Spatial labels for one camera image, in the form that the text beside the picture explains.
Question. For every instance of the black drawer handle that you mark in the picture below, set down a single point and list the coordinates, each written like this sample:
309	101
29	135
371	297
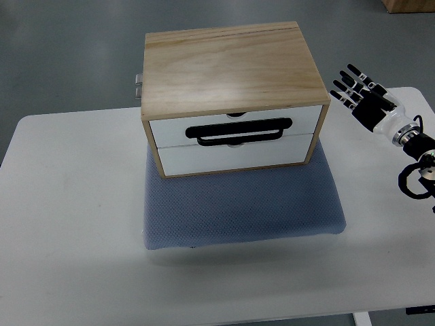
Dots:
238	133

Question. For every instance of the blue mesh cushion mat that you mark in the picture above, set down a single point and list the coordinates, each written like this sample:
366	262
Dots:
246	206

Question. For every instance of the metal clamp behind cabinet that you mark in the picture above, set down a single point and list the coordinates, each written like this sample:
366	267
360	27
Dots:
138	86

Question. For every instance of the white table leg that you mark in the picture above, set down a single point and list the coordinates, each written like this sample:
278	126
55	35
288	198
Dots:
362	319

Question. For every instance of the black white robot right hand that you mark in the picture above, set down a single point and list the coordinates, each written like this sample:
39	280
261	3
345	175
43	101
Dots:
369	102

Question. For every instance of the black table control panel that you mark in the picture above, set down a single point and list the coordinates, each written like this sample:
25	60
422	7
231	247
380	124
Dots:
420	310

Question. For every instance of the wooden drawer cabinet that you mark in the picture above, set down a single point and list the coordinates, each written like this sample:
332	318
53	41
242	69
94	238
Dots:
229	70

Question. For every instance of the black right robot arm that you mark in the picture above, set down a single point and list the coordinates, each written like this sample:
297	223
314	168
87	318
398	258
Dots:
419	146

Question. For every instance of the cardboard box corner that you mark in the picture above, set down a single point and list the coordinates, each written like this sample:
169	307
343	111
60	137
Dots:
409	6

